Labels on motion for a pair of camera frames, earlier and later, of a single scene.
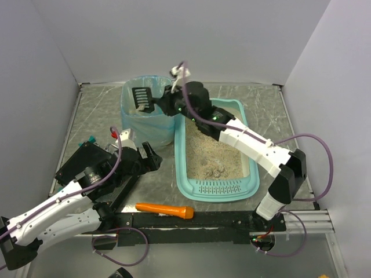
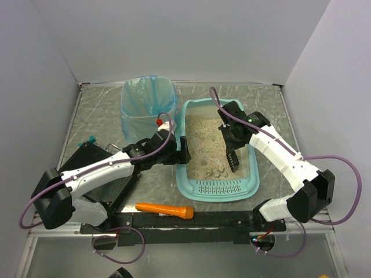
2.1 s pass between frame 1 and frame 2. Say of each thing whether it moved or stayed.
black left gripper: moved
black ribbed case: stayed
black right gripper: moved
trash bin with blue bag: stayed
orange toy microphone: stayed
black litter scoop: moved
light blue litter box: stayed
